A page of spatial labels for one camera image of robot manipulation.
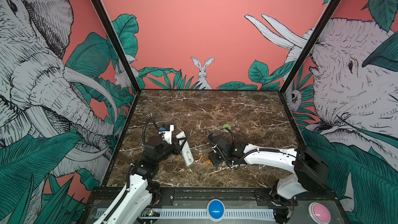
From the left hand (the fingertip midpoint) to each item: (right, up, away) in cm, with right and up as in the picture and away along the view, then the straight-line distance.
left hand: (185, 137), depth 76 cm
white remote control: (0, -7, 0) cm, 7 cm away
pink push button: (+62, -33, -8) cm, 70 cm away
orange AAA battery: (+7, -14, +10) cm, 19 cm away
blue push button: (+15, -33, -5) cm, 36 cm away
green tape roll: (+24, +3, +24) cm, 34 cm away
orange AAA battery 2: (+11, -17, +9) cm, 22 cm away
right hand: (+12, -11, +5) cm, 17 cm away
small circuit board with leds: (-15, -33, -6) cm, 37 cm away
